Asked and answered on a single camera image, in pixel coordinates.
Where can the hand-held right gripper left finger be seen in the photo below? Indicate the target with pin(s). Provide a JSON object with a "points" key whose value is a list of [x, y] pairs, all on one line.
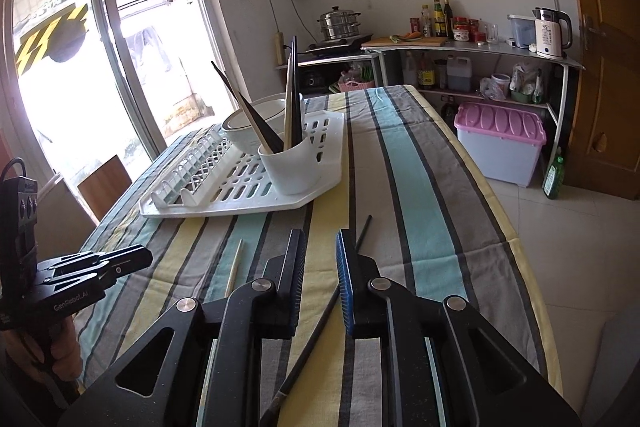
{"points": [[299, 277]]}

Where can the sliding glass door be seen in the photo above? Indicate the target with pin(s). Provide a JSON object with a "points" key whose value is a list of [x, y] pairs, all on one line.
{"points": [[102, 32]]}

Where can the black chopstick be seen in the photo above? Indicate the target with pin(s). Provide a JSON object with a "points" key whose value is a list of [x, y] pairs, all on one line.
{"points": [[300, 362], [296, 97], [260, 122], [235, 97]]}

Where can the drinking glass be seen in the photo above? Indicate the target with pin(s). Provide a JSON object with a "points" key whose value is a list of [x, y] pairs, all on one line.
{"points": [[491, 34]]}

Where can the person's left hand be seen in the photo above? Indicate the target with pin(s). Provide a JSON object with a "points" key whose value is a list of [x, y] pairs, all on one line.
{"points": [[66, 347]]}

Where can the pink lid storage box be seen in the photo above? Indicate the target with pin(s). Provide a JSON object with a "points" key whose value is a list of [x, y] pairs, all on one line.
{"points": [[500, 157]]}

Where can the black kitchen appliance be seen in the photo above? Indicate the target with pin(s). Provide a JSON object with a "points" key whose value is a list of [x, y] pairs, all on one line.
{"points": [[313, 80]]}

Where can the hanging power strip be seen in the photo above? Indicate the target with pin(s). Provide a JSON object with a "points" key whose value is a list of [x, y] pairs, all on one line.
{"points": [[279, 51]]}

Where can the black induction cooker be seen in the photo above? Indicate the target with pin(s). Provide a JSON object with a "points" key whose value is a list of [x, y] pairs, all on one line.
{"points": [[335, 47]]}

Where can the yellow label sauce bottle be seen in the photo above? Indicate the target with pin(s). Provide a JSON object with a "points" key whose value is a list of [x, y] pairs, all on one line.
{"points": [[438, 21]]}

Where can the small red jar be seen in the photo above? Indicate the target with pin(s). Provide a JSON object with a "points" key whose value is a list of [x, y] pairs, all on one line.
{"points": [[415, 27]]}

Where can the white utensil cup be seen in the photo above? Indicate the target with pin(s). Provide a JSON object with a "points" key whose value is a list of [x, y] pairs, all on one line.
{"points": [[292, 172]]}

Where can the steel steamer pot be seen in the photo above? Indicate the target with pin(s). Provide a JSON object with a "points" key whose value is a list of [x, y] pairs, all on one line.
{"points": [[339, 24]]}

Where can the pink plastic basket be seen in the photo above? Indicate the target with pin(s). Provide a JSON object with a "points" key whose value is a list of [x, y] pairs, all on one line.
{"points": [[356, 86]]}

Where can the blue water pitcher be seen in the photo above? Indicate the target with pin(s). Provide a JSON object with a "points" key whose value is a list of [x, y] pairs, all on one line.
{"points": [[520, 32]]}

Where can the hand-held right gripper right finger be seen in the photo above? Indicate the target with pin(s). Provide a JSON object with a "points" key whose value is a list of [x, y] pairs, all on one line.
{"points": [[345, 282]]}

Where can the steel counter under cooker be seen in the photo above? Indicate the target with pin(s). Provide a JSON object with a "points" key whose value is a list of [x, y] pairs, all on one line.
{"points": [[320, 59]]}

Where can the white mug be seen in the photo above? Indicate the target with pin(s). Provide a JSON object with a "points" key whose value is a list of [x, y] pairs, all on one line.
{"points": [[500, 87]]}

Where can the wooden door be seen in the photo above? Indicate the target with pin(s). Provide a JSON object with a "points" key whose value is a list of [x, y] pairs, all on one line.
{"points": [[610, 82]]}

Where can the wooden chopstick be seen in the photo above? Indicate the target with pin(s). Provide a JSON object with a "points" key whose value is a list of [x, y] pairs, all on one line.
{"points": [[234, 269], [288, 107]]}

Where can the striped tablecloth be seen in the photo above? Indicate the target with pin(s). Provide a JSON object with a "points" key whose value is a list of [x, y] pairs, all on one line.
{"points": [[425, 217]]}

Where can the dark glass sauce bottle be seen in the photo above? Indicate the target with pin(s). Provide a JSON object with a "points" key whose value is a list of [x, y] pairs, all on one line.
{"points": [[447, 19]]}

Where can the white ceramic bowl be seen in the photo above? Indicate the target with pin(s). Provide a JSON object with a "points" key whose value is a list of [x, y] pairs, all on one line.
{"points": [[240, 134]]}

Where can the dark plastic jerry can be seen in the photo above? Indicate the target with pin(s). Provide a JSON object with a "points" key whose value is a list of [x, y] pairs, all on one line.
{"points": [[459, 76]]}

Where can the yellow black striped sign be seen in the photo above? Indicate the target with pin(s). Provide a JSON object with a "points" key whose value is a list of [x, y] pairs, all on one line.
{"points": [[47, 39]]}

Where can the brown sauce bottle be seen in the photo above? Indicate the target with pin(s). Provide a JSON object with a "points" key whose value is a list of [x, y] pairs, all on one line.
{"points": [[426, 76]]}

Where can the wooden cutting board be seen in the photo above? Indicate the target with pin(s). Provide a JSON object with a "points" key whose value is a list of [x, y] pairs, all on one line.
{"points": [[430, 42]]}

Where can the metal shelf unit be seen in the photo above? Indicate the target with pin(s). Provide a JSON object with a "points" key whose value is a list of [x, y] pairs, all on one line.
{"points": [[500, 51]]}

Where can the red lid jar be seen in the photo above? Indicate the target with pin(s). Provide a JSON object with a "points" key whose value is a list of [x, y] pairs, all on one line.
{"points": [[461, 32]]}

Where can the white plastic dish rack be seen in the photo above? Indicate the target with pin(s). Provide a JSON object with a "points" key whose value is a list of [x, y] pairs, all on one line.
{"points": [[240, 187]]}

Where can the plastic bag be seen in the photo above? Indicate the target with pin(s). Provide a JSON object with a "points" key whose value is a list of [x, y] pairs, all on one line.
{"points": [[527, 84]]}

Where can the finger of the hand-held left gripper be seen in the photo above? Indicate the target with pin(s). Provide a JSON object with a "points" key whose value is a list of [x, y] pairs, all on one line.
{"points": [[85, 283], [100, 259]]}

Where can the wooden chair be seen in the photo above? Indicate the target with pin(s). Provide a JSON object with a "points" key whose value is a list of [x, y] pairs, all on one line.
{"points": [[105, 187]]}

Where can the white electric kettle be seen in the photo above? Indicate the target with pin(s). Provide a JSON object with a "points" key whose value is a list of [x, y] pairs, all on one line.
{"points": [[547, 37]]}

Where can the clear glass bottle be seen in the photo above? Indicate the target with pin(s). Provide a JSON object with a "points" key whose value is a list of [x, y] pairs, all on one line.
{"points": [[426, 23]]}

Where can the green detergent bottle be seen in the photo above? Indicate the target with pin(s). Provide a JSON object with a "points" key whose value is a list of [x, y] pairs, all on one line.
{"points": [[552, 177]]}

